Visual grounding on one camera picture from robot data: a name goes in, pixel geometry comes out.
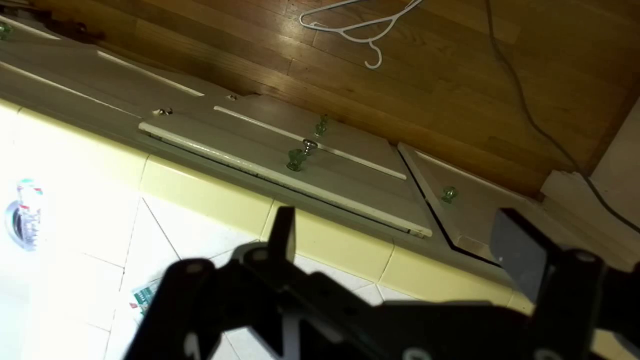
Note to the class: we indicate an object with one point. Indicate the green glass cabinet knob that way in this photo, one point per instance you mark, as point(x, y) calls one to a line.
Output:
point(323, 126)
point(448, 195)
point(4, 31)
point(296, 159)

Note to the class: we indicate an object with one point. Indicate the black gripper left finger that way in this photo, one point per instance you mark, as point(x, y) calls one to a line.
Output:
point(193, 300)

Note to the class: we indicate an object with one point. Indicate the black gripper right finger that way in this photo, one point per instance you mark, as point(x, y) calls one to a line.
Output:
point(567, 292)

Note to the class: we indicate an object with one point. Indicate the cream lower kitchen cabinet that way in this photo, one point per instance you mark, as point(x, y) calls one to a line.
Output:
point(266, 153)

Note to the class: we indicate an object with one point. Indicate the clear green printed wrapper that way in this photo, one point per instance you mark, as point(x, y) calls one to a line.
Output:
point(24, 221)

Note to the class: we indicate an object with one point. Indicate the metal cabinet knob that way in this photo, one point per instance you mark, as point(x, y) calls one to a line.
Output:
point(309, 143)
point(163, 111)

